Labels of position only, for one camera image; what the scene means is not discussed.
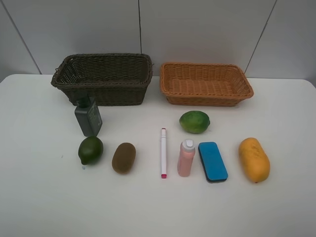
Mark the pink white-capped bottle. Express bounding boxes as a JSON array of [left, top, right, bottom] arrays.
[[177, 139, 196, 177]]

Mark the blue whiteboard eraser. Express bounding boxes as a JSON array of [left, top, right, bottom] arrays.
[[198, 142, 228, 183]]

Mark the yellow mango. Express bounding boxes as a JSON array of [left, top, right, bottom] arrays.
[[238, 138, 270, 183]]

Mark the white pink-capped marker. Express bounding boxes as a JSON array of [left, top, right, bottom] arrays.
[[160, 128, 167, 179]]

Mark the orange wicker basket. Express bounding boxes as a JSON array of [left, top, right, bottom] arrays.
[[160, 62, 254, 107]]

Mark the brown kiwi fruit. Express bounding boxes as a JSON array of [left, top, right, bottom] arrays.
[[112, 143, 136, 174]]

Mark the dark brown wicker basket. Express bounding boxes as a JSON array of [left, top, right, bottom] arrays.
[[51, 53, 153, 106]]

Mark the dark green pump bottle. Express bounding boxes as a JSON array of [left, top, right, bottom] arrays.
[[75, 92, 103, 137]]

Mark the dark green lime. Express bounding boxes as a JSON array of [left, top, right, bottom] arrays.
[[78, 136, 104, 165]]

